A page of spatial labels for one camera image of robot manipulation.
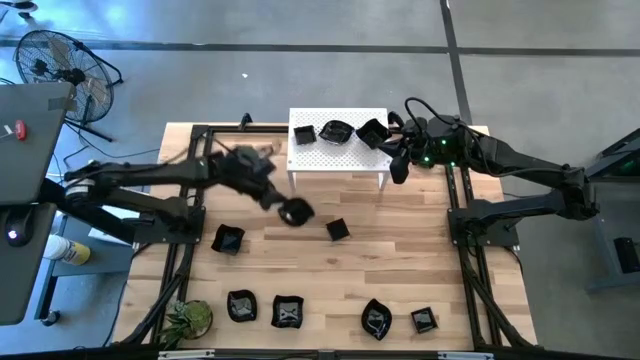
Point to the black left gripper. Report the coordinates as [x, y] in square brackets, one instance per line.
[245, 170]

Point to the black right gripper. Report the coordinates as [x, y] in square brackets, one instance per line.
[435, 145]

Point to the black rounded square mini plate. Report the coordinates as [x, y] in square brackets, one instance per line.
[296, 212]

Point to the black flared square mini plate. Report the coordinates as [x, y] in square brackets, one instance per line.
[372, 132]

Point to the black small square mini plate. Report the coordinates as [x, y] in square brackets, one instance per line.
[305, 135]
[424, 320]
[338, 229]

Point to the black wavy square mini plate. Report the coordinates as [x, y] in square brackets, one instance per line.
[228, 239]
[287, 311]

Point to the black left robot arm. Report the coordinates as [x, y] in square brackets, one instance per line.
[150, 172]

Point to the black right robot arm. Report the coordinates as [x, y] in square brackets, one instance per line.
[530, 165]

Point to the black wavy-rim mini plate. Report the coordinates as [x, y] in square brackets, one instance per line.
[336, 132]

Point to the black oval mini plate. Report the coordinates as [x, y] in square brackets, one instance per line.
[242, 305]

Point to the black leaf-shaped mini plate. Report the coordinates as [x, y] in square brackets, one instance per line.
[376, 319]

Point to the white perforated metal shelf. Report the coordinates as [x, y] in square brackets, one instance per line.
[340, 160]

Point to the green succulent potted plant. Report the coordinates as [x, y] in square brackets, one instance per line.
[192, 317]

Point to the black aluminium table beam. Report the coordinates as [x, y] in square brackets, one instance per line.
[320, 356]

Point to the silver metal bar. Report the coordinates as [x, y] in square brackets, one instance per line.
[465, 356]
[187, 354]

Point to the blue-grey low cart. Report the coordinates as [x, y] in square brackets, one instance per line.
[100, 257]

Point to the white and yellow bottle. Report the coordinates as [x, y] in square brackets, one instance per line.
[67, 250]

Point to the grey tape piece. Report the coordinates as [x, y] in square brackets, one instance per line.
[62, 103]

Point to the black floor fan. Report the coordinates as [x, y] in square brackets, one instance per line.
[67, 75]

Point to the grey desk top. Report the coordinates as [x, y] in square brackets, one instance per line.
[35, 160]

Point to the black box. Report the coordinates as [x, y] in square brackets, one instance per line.
[627, 255]

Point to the black computer mouse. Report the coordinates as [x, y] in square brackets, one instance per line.
[19, 227]

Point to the small red object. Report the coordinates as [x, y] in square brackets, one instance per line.
[20, 130]

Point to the dark grey desk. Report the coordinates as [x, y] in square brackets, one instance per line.
[20, 280]

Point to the black curved table bracket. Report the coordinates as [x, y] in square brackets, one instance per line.
[396, 119]
[245, 121]

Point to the black aluminium cross rail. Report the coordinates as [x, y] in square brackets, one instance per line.
[270, 129]

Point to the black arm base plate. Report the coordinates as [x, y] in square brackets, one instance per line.
[192, 235]
[505, 237]

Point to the black aluminium rail frame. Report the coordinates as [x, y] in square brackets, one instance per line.
[199, 131]
[466, 265]

